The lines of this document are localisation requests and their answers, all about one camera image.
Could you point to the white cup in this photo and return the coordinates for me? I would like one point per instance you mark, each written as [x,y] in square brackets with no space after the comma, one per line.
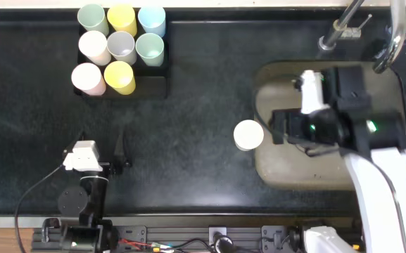
[248,134]
[93,45]

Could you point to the grey cup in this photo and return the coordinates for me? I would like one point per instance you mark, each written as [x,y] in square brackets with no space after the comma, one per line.
[121,45]

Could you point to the steel sink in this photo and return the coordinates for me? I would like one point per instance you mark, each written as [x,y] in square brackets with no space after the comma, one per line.
[294,168]

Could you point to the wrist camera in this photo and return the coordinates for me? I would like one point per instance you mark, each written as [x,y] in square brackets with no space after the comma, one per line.
[311,93]
[83,156]

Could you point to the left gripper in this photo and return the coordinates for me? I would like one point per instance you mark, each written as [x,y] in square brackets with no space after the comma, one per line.
[109,168]

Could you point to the mounting rail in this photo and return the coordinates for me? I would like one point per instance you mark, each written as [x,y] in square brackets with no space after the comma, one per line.
[181,236]

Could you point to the blue cup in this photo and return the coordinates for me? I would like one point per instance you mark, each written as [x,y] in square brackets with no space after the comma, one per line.
[151,19]

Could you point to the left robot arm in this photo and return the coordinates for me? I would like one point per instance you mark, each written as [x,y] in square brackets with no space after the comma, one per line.
[95,196]

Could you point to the steel tap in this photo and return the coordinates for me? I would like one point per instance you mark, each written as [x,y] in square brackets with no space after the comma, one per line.
[398,35]

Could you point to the black tray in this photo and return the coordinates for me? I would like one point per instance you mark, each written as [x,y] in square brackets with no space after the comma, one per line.
[151,84]

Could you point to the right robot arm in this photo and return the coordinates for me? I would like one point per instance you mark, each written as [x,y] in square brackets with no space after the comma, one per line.
[375,189]

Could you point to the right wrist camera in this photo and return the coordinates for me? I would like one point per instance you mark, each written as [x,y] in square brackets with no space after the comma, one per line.
[311,93]

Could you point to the yellow cup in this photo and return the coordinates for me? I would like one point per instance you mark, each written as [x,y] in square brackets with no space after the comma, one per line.
[121,17]
[119,75]

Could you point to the green cup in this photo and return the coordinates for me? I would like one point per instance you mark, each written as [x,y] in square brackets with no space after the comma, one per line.
[91,17]
[150,47]

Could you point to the pink cup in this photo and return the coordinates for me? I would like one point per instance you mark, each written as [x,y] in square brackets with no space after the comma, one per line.
[87,77]

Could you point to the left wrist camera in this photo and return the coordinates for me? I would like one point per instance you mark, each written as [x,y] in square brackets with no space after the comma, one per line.
[83,156]

